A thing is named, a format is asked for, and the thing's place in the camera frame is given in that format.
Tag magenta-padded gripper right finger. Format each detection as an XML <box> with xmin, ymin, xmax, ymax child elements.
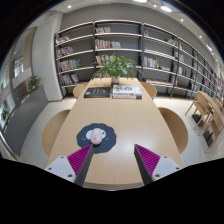
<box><xmin>133</xmin><ymin>143</ymin><xmax>183</xmax><ymax>186</ymax></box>

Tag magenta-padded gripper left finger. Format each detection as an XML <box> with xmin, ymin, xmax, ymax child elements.
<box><xmin>44</xmin><ymin>143</ymin><xmax>95</xmax><ymax>187</ymax></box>

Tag pale pink computer mouse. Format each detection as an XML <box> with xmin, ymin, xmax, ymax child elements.
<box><xmin>90</xmin><ymin>127</ymin><xmax>104</xmax><ymax>146</ymax></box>

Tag black round mouse pad with eyes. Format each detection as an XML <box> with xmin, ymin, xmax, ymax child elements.
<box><xmin>76</xmin><ymin>122</ymin><xmax>118</xmax><ymax>154</ymax></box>

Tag curved wooden chair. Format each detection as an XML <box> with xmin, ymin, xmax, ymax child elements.
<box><xmin>42</xmin><ymin>109</ymin><xmax>72</xmax><ymax>157</ymax></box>
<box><xmin>72</xmin><ymin>82</ymin><xmax>89</xmax><ymax>99</ymax></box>
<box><xmin>141</xmin><ymin>81</ymin><xmax>158</xmax><ymax>100</ymax></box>
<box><xmin>158</xmin><ymin>106</ymin><xmax>190</xmax><ymax>154</ymax></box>

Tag light wooden desks and chairs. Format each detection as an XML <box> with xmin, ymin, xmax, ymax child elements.
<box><xmin>184</xmin><ymin>89</ymin><xmax>224</xmax><ymax>153</ymax></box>

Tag thick book with pale spine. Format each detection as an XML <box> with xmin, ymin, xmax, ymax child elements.
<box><xmin>112</xmin><ymin>94</ymin><xmax>143</xmax><ymax>100</ymax></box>

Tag black book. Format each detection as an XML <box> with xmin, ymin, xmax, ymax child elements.
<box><xmin>83</xmin><ymin>87</ymin><xmax>112</xmax><ymax>99</ymax></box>

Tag white printed book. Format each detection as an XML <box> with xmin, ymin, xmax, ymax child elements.
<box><xmin>112</xmin><ymin>84</ymin><xmax>143</xmax><ymax>98</ymax></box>

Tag small green floor plant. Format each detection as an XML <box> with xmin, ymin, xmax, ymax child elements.
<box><xmin>27</xmin><ymin>75</ymin><xmax>44</xmax><ymax>93</ymax></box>

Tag green potted plant white pot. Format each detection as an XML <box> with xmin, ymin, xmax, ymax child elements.
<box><xmin>91</xmin><ymin>54</ymin><xmax>143</xmax><ymax>85</ymax></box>

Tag grey bookshelf unit with books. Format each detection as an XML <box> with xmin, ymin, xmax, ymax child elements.
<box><xmin>54</xmin><ymin>19</ymin><xmax>224</xmax><ymax>101</ymax></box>

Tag round ceiling lights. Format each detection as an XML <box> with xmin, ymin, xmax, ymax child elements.
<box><xmin>66</xmin><ymin>0</ymin><xmax>214</xmax><ymax>51</ymax></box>

